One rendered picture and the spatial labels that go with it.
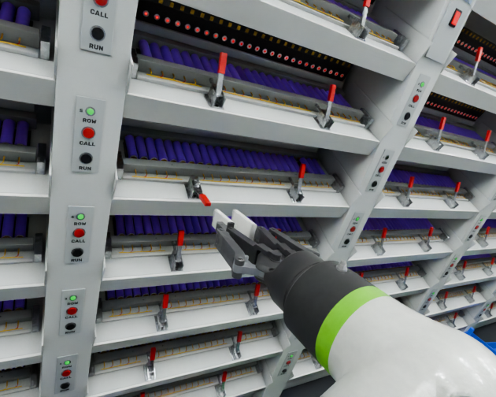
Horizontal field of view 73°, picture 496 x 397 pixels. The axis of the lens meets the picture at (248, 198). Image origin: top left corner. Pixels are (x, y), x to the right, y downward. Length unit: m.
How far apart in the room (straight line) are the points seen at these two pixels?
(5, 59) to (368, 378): 0.57
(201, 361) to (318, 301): 0.81
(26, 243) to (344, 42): 0.72
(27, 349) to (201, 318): 0.39
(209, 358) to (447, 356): 0.91
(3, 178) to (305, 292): 0.51
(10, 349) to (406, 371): 0.77
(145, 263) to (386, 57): 0.68
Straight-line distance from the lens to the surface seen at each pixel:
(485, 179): 1.54
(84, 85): 0.57
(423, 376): 0.28
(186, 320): 0.95
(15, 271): 0.76
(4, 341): 0.90
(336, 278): 0.34
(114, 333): 0.90
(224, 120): 0.64
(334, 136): 0.80
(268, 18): 0.65
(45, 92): 0.58
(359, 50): 0.78
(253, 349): 1.20
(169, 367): 1.09
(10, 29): 0.63
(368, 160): 0.92
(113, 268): 0.77
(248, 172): 0.78
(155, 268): 0.78
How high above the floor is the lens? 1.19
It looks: 24 degrees down
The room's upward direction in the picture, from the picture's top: 18 degrees clockwise
